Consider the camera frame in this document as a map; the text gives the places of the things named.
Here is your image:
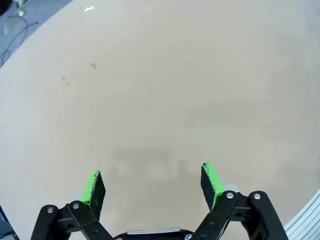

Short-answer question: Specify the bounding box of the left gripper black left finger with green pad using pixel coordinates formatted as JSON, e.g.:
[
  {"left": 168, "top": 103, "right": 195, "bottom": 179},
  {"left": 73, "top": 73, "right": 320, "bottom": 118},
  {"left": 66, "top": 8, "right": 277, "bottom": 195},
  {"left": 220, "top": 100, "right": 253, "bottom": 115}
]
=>
[{"left": 30, "top": 170, "right": 115, "bottom": 240}]

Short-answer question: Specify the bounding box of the aluminium profile frame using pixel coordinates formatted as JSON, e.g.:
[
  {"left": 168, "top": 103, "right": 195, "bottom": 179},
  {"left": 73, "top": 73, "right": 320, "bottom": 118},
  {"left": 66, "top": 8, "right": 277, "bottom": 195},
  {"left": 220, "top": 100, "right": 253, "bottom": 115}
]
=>
[{"left": 283, "top": 187, "right": 320, "bottom": 240}]

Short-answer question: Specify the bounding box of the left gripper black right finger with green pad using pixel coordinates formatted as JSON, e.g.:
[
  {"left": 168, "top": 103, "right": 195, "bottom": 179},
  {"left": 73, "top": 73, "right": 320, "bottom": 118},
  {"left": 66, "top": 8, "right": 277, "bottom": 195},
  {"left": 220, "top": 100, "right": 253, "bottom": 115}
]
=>
[{"left": 191, "top": 161, "right": 289, "bottom": 240}]

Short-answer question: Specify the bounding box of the thin black floor cable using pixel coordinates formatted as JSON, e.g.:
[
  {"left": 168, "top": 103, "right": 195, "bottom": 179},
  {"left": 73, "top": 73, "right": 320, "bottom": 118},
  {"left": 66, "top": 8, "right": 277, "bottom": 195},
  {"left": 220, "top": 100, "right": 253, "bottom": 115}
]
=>
[{"left": 0, "top": 15, "right": 40, "bottom": 66}]

